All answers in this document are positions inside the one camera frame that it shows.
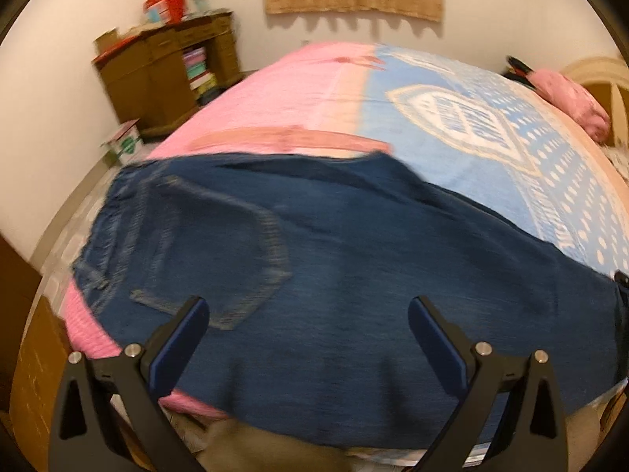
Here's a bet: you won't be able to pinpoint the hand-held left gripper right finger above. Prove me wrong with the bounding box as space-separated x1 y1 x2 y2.
408 296 571 472

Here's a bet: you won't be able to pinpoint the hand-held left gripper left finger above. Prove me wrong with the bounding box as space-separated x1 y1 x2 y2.
49 296 210 472

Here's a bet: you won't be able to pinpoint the blue denim jeans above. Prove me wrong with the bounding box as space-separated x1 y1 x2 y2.
73 152 629 453

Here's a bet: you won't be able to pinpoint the patterned fringed cloth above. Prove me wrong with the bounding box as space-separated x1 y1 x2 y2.
607 145 629 178

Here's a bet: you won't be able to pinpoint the person's grey trouser leg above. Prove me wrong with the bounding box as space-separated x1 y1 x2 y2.
199 420 359 472

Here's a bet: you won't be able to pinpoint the dark wooden cabinet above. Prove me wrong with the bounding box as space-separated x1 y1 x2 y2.
0 236 44 399

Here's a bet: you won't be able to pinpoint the cream and brown bed headboard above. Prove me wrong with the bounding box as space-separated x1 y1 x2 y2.
560 56 629 148

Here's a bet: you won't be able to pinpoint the green and white carton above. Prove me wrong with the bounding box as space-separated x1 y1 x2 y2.
101 119 144 164

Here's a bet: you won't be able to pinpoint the dark clothing pile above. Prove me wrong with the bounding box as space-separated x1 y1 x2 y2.
504 55 536 84

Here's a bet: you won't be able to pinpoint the pink and blue printed blanket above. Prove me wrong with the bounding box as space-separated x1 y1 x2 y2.
61 42 629 468

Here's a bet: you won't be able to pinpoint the brown wooden desk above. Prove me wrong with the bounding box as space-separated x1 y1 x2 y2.
92 10 244 138

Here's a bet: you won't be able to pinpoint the stack of pastel boxes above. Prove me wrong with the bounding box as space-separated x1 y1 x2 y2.
183 46 219 104

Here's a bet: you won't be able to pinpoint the brown cardboard box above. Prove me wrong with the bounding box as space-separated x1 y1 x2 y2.
93 28 123 55

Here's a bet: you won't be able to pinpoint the red gift bag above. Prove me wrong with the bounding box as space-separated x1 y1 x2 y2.
143 0 188 24

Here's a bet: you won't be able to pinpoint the wooden bed frame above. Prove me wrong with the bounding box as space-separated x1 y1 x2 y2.
10 297 629 472

